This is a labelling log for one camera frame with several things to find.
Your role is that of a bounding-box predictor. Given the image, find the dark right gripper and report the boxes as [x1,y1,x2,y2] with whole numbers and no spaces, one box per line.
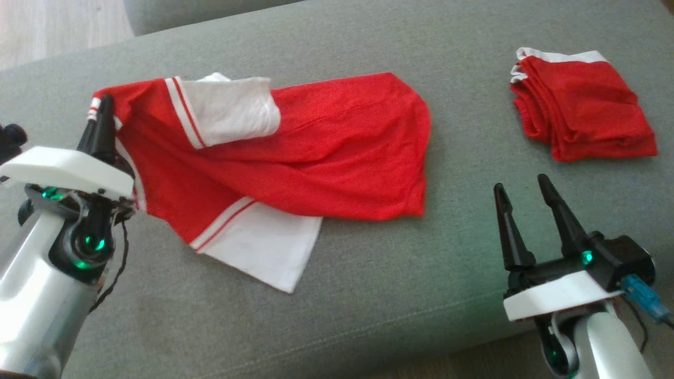
[493,174,607,294]

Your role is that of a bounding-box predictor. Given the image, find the large grey sofa seat cushion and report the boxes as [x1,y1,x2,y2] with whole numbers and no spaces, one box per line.
[0,0,674,379]

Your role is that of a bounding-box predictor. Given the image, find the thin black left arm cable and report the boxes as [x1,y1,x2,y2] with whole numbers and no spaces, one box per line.
[88,220,130,316]

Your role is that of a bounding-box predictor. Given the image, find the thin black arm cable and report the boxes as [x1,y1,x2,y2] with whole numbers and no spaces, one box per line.
[88,220,130,316]
[626,297,650,353]

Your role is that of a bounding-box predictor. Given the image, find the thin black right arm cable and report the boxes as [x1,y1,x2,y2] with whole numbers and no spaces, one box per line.
[626,297,650,353]

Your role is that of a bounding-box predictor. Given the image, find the small grey sofa cushion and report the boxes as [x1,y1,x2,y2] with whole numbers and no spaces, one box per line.
[123,0,306,37]

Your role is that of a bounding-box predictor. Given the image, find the red shirt with white sleeves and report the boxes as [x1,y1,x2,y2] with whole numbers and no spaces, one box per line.
[87,71,432,294]

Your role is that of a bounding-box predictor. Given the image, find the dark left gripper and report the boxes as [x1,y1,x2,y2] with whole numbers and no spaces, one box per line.
[24,95,136,224]

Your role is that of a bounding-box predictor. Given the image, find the blue right camera plug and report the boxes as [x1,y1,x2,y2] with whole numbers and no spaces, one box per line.
[619,274,673,325]

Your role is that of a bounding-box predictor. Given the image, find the red shorts with white band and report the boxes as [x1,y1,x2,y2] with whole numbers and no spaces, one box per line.
[509,47,659,162]

